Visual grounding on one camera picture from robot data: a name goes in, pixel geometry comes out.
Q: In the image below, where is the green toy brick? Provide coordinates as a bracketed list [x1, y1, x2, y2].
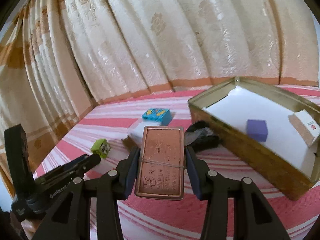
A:
[91, 139, 111, 159]

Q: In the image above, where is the white translucent plastic box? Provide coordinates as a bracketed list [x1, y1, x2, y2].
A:
[128, 119, 161, 146]

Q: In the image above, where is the copper embossed tin lid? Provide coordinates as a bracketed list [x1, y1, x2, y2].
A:
[135, 126, 185, 200]

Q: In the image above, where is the blue patterned toy block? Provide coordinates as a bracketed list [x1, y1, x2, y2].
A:
[142, 108, 172, 126]

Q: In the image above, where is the gold metal tin box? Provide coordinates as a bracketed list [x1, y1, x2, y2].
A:
[188, 77, 319, 200]

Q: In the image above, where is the brown small block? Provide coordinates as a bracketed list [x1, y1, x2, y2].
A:
[121, 137, 137, 152]

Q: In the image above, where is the purple cube block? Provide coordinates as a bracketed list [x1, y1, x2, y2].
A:
[246, 119, 268, 142]

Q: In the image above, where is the black glossy bundle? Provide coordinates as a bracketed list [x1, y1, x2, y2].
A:
[184, 121, 221, 153]

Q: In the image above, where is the white cork-sided box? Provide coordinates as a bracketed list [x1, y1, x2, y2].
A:
[289, 110, 319, 147]

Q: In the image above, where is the white paper tin liner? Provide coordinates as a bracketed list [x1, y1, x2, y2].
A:
[203, 86, 316, 176]

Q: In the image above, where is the cream floral curtain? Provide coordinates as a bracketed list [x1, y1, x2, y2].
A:
[0, 0, 320, 181]

